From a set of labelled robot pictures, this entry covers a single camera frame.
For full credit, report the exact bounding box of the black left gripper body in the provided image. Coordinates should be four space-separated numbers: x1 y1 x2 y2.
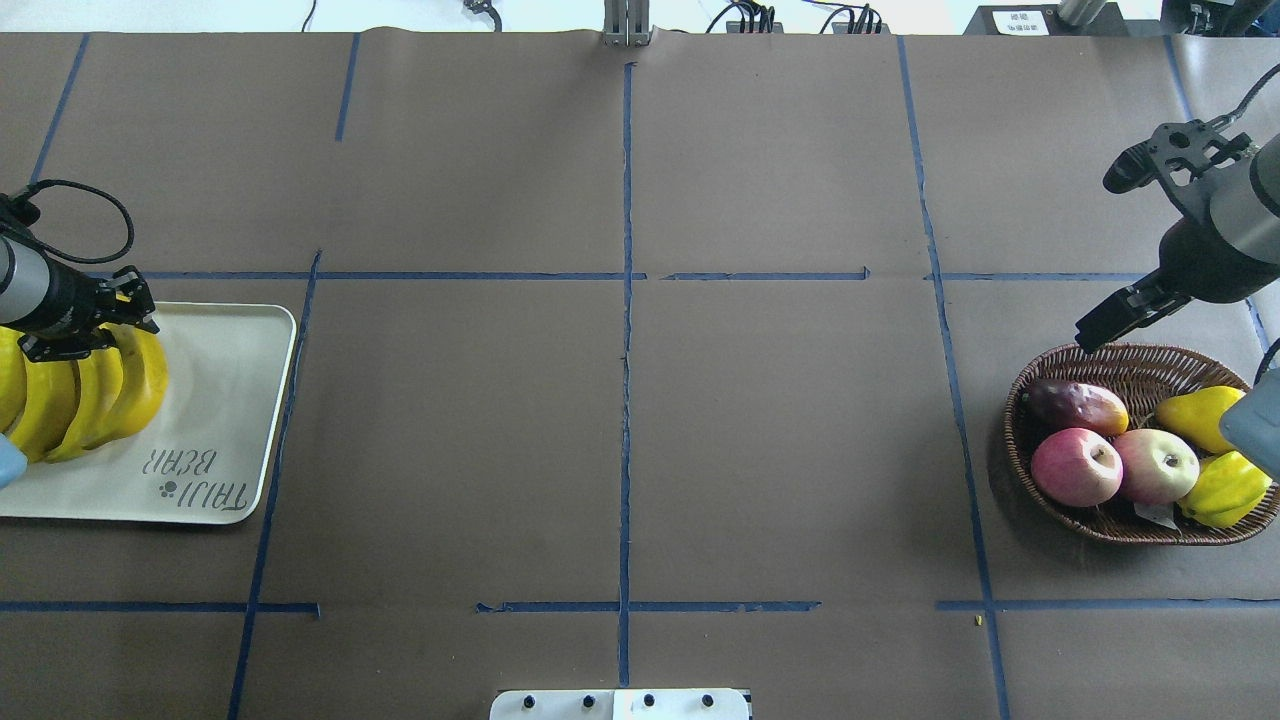
35 259 116 341

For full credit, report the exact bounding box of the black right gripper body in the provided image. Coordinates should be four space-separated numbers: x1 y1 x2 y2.
1157 217 1266 306

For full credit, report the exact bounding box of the yellow banana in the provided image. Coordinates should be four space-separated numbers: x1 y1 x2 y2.
0 327 27 434
44 347 124 462
1155 386 1245 455
82 323 169 450
5 360 78 464

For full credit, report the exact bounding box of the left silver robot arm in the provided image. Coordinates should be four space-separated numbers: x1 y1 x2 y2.
1 237 168 486

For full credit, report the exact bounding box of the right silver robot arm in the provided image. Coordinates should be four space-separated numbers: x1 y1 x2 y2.
1075 120 1279 354

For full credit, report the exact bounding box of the woven wicker basket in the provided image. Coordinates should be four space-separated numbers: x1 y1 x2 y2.
1004 343 1280 547

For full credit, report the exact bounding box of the dark red apple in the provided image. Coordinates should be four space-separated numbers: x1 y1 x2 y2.
1020 378 1130 437

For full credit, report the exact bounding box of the pale pink apple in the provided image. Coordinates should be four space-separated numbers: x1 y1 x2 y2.
1112 428 1201 505

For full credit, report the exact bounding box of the white bear tray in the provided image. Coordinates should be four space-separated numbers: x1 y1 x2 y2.
1 302 297 525

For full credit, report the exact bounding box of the pink red apple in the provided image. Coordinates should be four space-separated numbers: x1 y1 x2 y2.
1030 428 1123 507

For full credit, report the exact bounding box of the black label box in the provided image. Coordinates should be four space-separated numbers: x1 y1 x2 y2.
963 3 1082 37

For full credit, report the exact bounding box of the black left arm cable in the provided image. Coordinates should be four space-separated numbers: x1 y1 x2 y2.
0 181 136 266

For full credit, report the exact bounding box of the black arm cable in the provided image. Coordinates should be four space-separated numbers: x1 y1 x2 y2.
0 181 136 266
1215 61 1280 131

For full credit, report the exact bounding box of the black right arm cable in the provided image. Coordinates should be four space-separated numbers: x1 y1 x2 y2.
1215 61 1280 131

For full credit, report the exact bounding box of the aluminium frame post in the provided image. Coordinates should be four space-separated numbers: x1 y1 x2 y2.
602 0 653 47

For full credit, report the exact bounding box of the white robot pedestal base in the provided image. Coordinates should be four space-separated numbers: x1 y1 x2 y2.
489 687 754 719

